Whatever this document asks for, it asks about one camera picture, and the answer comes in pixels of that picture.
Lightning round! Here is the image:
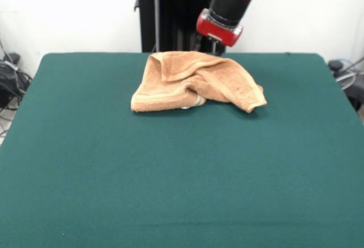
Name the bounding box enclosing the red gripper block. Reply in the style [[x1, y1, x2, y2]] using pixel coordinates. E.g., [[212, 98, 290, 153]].
[[195, 8, 245, 57]]

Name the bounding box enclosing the tan terry towel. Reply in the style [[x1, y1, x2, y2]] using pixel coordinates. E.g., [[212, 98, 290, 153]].
[[130, 50, 268, 114]]

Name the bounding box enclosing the black floor equipment lump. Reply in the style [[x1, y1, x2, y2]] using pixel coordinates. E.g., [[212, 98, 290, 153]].
[[0, 53, 32, 110], [328, 59, 364, 113]]

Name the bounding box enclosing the dark green table cloth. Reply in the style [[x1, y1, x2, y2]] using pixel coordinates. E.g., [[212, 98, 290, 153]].
[[0, 52, 364, 248]]

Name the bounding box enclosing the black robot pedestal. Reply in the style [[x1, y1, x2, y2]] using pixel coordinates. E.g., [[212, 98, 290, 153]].
[[133, 0, 229, 53]]

